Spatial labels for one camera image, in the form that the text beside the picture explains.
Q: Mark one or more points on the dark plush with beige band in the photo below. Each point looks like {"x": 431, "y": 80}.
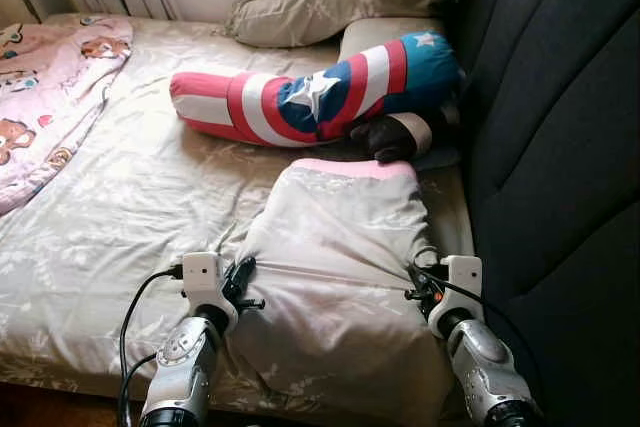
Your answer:
{"x": 385, "y": 139}

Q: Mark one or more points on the plain cream pillow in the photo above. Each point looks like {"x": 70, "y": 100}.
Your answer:
{"x": 365, "y": 35}

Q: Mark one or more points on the red white blue star bolster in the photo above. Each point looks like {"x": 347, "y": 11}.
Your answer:
{"x": 300, "y": 97}

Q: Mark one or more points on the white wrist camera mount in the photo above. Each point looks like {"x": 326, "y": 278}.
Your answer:
{"x": 462, "y": 282}
{"x": 202, "y": 282}

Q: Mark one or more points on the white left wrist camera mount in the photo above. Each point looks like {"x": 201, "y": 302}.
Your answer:
{"x": 202, "y": 282}

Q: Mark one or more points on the bed with beige floral sheet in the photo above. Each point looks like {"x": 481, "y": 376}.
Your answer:
{"x": 150, "y": 207}

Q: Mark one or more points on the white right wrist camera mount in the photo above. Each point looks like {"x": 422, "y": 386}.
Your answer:
{"x": 462, "y": 282}

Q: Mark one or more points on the pink cartoon bear quilt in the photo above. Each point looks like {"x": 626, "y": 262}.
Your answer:
{"x": 50, "y": 97}

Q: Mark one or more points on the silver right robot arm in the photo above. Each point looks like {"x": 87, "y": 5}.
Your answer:
{"x": 490, "y": 367}

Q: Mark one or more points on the dark grey padded headboard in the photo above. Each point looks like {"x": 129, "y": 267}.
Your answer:
{"x": 560, "y": 147}

